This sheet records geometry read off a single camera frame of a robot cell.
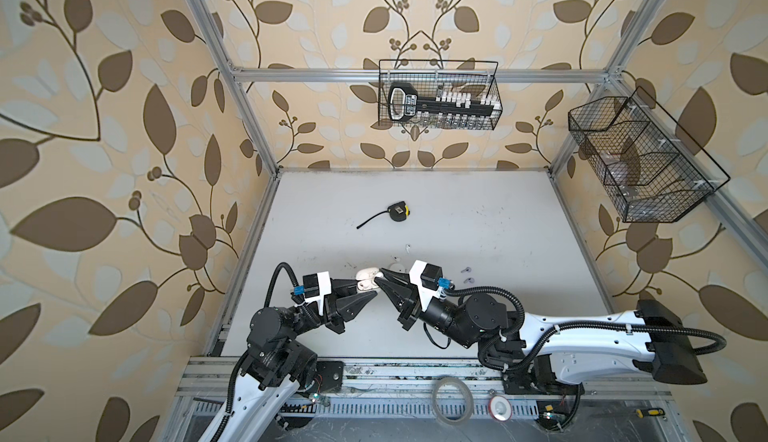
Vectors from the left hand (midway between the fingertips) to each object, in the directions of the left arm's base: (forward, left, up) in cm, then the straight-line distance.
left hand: (373, 290), depth 57 cm
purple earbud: (+17, -27, -31) cm, 44 cm away
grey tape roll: (-14, -22, -27) cm, 38 cm away
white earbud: (+27, -7, -30) cm, 41 cm away
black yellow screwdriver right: (-15, -65, -30) cm, 73 cm away
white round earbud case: (+24, -4, -31) cm, 39 cm away
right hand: (+2, -2, +3) cm, 3 cm away
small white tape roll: (-16, -30, -30) cm, 45 cm away
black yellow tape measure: (+41, -4, -28) cm, 50 cm away
